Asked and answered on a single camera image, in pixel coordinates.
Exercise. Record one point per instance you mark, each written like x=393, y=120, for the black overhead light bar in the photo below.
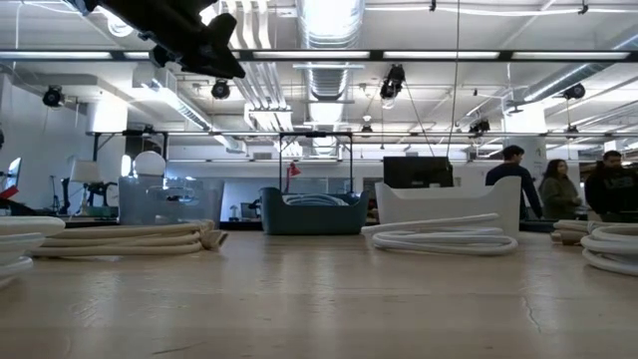
x=378, y=55

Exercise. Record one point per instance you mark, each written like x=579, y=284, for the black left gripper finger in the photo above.
x=214, y=65
x=223, y=32

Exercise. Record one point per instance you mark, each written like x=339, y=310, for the person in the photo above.
x=558, y=194
x=513, y=172
x=613, y=189

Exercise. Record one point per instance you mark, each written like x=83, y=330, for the black ceiling spotlight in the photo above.
x=53, y=96
x=479, y=126
x=574, y=92
x=393, y=82
x=221, y=90

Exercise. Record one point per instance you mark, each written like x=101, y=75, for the red object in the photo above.
x=9, y=192

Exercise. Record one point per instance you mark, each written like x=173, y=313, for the red desk lamp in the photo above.
x=293, y=170

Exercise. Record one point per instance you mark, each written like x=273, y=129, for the black metal frame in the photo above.
x=95, y=144

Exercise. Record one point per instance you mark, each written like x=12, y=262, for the lit computer screen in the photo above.
x=13, y=174

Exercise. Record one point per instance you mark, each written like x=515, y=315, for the black computer monitor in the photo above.
x=416, y=172

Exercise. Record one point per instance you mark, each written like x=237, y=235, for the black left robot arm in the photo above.
x=90, y=4

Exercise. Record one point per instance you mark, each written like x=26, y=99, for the white round column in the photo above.
x=533, y=149

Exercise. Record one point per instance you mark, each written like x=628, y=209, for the teal plastic bin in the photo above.
x=314, y=219

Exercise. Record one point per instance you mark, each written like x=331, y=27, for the white plastic bin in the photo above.
x=448, y=202

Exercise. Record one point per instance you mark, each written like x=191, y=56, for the clear plastic bin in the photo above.
x=199, y=199

